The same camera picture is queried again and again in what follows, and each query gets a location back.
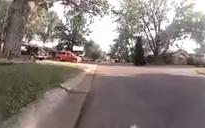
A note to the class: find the white sign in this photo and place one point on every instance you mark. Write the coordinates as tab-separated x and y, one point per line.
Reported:
78	48

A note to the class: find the red car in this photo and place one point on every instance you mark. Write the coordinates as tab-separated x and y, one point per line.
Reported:
66	56

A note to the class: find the dark conifer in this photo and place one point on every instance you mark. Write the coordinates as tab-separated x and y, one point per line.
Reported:
139	51

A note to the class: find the grey asphalt road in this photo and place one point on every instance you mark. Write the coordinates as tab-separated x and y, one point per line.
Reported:
140	96

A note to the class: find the row of trees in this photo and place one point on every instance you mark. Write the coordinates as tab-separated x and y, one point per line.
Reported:
150	26

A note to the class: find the concrete kerb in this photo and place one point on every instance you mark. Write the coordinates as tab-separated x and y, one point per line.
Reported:
56	106

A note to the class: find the dark vehicle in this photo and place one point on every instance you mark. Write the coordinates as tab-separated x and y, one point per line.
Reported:
35	52

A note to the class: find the robot's own part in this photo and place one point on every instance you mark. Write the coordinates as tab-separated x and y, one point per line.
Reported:
134	126

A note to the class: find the house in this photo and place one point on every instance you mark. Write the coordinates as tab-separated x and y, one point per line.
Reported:
178	57

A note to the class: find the green grass lawn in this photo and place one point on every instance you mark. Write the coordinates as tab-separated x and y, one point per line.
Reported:
20	83

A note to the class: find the large tree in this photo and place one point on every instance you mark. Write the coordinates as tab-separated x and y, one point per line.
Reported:
14	30

